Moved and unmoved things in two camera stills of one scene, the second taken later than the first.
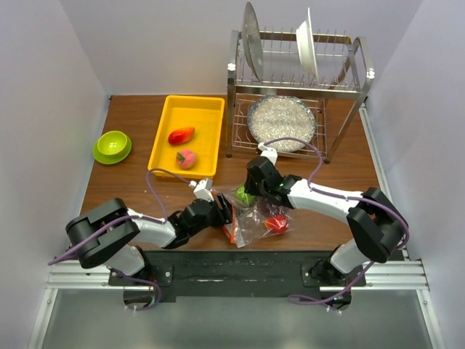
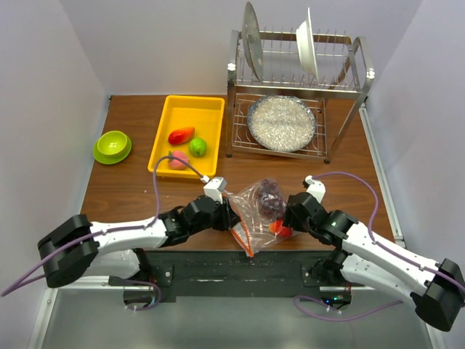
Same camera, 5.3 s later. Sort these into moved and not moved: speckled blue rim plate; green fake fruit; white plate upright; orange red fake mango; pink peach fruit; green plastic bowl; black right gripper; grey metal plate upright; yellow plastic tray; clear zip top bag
Moved: black right gripper; clear zip top bag; green fake fruit; pink peach fruit
Not moved: white plate upright; orange red fake mango; green plastic bowl; speckled blue rim plate; yellow plastic tray; grey metal plate upright
